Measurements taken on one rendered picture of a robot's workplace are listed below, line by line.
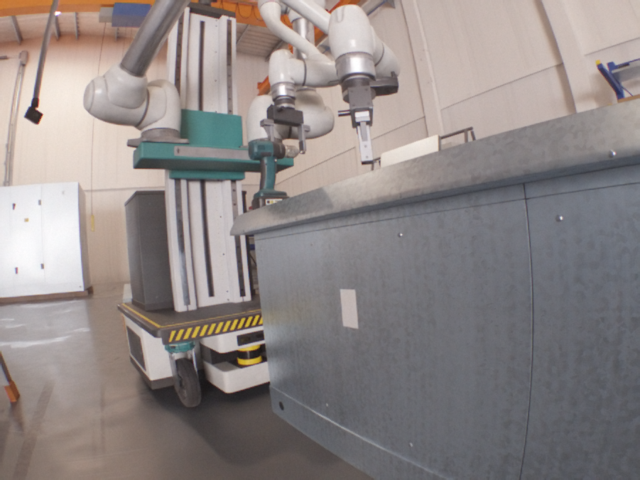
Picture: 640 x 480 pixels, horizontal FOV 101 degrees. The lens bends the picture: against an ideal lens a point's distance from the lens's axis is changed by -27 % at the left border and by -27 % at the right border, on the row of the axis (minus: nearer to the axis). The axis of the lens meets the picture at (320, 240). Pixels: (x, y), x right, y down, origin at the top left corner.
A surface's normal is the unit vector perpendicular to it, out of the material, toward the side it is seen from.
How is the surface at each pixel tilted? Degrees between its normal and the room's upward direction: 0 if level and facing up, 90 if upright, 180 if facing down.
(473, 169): 68
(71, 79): 90
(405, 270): 90
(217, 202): 90
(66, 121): 90
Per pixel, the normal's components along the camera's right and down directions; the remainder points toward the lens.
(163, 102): 0.81, -0.09
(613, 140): -0.80, -0.32
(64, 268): 0.51, -0.06
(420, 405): -0.83, 0.07
